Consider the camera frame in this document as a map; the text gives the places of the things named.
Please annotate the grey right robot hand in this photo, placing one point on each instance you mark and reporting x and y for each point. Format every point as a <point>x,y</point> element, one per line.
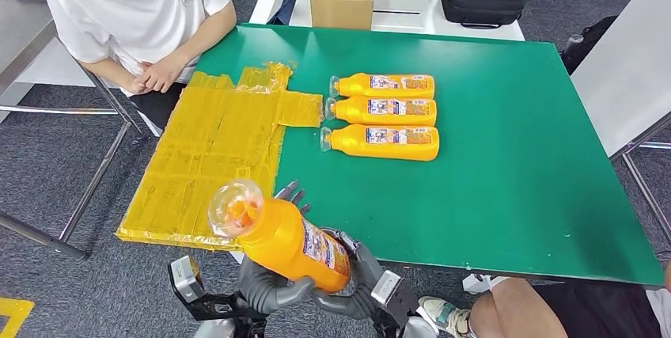
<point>367,278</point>

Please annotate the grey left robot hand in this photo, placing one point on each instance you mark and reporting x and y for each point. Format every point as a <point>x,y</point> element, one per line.
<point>257,291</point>

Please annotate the orange detergent bottle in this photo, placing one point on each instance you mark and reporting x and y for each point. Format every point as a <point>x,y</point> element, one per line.
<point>377,151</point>
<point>356,85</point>
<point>356,113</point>
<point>283,241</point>

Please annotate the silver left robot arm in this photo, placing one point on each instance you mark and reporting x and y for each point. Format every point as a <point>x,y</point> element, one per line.
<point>215,329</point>

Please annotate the person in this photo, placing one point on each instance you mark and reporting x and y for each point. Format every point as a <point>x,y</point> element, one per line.
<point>524,309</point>
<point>131,10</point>

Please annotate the yellow tape patch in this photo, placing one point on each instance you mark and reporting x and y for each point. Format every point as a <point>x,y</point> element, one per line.
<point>209,131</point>

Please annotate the green topped table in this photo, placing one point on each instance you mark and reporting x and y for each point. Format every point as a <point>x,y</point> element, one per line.
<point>498,141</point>

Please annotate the white table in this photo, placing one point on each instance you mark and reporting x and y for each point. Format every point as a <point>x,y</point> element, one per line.
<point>409,15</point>

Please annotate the brown cardboard box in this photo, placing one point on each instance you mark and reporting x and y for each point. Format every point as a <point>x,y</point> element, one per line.
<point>341,10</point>

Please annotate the black case yellow label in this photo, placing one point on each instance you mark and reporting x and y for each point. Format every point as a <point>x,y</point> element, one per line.
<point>482,2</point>

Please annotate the black bag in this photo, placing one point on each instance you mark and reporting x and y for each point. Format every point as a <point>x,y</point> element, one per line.
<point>587,47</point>

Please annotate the grey table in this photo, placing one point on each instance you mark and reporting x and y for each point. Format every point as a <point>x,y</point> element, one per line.
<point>629,73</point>

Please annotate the steel table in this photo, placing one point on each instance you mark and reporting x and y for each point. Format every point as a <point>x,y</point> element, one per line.
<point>21,31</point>

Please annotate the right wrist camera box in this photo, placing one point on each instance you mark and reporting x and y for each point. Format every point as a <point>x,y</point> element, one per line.
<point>390,286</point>

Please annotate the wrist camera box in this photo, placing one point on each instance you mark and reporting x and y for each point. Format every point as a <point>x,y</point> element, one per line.
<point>390,286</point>
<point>184,278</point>

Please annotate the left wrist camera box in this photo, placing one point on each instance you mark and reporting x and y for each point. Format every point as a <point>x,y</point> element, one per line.
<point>184,278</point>

